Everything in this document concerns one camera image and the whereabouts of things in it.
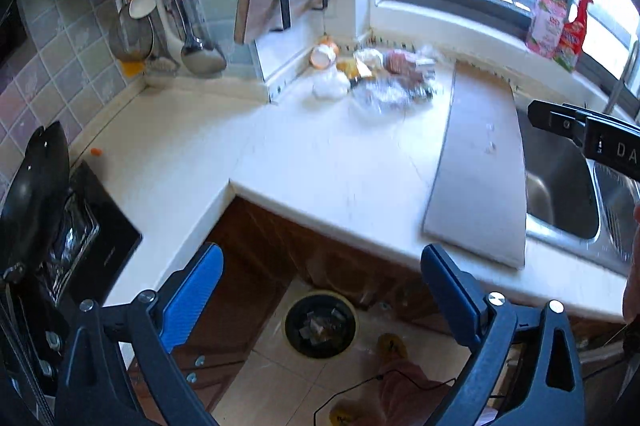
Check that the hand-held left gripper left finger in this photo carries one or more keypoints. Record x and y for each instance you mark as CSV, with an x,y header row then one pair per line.
x,y
195,296

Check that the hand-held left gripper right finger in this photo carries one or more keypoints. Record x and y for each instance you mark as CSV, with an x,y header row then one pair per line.
x,y
455,301

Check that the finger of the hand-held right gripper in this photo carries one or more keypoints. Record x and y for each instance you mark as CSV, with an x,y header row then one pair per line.
x,y
550,115

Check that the black trash bin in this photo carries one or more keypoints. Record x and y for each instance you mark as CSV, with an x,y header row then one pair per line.
x,y
322,306

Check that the small pink box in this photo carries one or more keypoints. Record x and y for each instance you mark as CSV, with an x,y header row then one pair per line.
x,y
400,60

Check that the pile of mixed wrappers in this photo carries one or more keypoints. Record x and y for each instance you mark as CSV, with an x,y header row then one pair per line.
x,y
380,98

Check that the white plastic bag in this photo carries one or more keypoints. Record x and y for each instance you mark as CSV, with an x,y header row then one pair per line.
x,y
330,84

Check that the person's right hand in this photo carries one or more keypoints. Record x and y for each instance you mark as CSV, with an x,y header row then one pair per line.
x,y
634,301

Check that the steel faucet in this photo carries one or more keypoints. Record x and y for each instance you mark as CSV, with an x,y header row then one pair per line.
x,y
620,85

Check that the steel sink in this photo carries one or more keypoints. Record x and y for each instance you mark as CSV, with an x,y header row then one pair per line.
x,y
560,191

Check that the yellow slipper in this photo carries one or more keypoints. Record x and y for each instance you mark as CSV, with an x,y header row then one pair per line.
x,y
345,412
390,346

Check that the red spray bottle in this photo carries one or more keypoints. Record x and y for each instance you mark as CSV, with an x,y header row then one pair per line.
x,y
575,35

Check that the brown cardboard sheet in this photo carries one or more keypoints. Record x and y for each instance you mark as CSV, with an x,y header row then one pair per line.
x,y
480,165

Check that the wooden base cabinet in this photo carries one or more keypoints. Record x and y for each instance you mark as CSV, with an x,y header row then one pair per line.
x,y
270,246

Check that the black gas stove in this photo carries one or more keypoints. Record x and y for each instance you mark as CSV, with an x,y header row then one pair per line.
x,y
100,251

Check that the person's leg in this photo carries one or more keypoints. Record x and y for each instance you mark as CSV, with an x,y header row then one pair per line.
x,y
400,391

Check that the black wok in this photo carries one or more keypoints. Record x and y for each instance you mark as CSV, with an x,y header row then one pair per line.
x,y
37,191

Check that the white slotted spoon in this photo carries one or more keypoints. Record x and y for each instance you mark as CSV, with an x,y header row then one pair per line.
x,y
162,64

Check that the steel ladle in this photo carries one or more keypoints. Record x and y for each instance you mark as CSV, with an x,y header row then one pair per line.
x,y
202,58

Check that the metal mesh strainer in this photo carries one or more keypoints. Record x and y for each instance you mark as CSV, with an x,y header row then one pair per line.
x,y
132,40

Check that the black range hood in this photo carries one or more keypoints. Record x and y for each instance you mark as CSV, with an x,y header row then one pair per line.
x,y
10,30

